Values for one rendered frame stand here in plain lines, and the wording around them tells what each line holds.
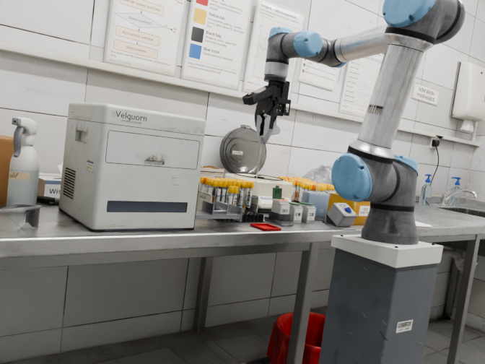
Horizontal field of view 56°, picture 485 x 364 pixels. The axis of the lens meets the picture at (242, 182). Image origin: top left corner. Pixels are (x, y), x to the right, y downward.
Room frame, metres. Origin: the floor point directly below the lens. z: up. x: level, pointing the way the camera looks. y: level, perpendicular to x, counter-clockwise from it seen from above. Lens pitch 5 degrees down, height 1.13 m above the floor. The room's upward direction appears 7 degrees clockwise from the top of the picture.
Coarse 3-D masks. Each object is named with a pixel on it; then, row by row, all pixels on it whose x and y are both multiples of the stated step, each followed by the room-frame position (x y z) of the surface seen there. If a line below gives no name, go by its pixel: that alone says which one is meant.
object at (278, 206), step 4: (276, 200) 1.51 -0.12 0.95; (280, 200) 1.51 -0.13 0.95; (284, 200) 1.53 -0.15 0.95; (272, 204) 1.52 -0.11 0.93; (276, 204) 1.51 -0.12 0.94; (280, 204) 1.49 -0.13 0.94; (284, 204) 1.50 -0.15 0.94; (288, 204) 1.51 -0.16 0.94; (272, 208) 1.52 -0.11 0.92; (276, 208) 1.50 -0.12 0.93; (280, 208) 1.49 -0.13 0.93; (284, 208) 1.50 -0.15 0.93; (288, 208) 1.51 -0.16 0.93; (276, 212) 1.50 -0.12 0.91; (280, 212) 1.49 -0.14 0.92; (284, 212) 1.50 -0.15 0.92; (288, 212) 1.51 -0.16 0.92
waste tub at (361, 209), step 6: (330, 198) 1.77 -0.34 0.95; (336, 198) 1.75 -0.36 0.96; (342, 198) 1.72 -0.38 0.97; (330, 204) 1.77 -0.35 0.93; (348, 204) 1.70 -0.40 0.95; (354, 204) 1.68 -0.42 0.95; (360, 204) 1.69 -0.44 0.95; (366, 204) 1.72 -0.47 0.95; (354, 210) 1.68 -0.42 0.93; (360, 210) 1.70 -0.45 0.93; (366, 210) 1.72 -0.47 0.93; (360, 216) 1.70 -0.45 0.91; (366, 216) 1.72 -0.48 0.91; (354, 222) 1.68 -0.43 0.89; (360, 222) 1.70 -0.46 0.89
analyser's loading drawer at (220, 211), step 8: (208, 208) 1.30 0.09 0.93; (216, 208) 1.35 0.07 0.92; (224, 208) 1.31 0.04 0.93; (232, 208) 1.37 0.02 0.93; (240, 208) 1.34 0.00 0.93; (200, 216) 1.25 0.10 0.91; (208, 216) 1.27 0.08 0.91; (216, 216) 1.28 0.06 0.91; (224, 216) 1.30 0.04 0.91; (232, 216) 1.32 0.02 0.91; (240, 216) 1.34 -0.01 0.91
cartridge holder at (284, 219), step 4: (272, 212) 1.51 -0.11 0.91; (268, 216) 1.52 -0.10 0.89; (272, 216) 1.51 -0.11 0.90; (276, 216) 1.49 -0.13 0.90; (280, 216) 1.48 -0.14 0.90; (284, 216) 1.50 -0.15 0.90; (288, 216) 1.50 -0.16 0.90; (268, 220) 1.52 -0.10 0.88; (272, 220) 1.50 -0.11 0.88; (276, 220) 1.49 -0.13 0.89; (280, 220) 1.49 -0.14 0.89; (284, 220) 1.50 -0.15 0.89; (288, 220) 1.51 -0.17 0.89; (280, 224) 1.47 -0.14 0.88; (284, 224) 1.47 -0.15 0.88; (288, 224) 1.48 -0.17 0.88; (292, 224) 1.49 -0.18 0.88
